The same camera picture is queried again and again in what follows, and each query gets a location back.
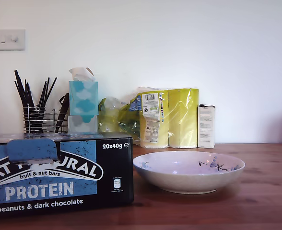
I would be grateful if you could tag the black blue snackbar carton box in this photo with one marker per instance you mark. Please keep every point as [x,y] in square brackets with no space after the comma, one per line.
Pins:
[59,182]

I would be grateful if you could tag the blue cloud tissue box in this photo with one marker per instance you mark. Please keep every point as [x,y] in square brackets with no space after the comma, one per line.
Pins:
[83,98]

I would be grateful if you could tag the small white carton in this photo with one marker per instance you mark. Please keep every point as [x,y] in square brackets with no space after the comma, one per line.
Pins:
[206,127]

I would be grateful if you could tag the green plastic bag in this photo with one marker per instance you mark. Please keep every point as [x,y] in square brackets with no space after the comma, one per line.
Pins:
[124,115]

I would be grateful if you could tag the yellow kitchen roll pack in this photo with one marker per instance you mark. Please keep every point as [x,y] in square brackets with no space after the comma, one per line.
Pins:
[179,117]

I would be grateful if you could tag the white tissue sheet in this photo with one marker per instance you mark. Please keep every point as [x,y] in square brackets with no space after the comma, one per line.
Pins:
[79,73]

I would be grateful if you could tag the white floral ceramic bowl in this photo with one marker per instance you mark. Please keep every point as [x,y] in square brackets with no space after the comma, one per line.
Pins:
[189,177]

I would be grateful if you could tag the white wall light switch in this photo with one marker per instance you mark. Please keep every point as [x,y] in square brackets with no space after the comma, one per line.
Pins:
[8,44]

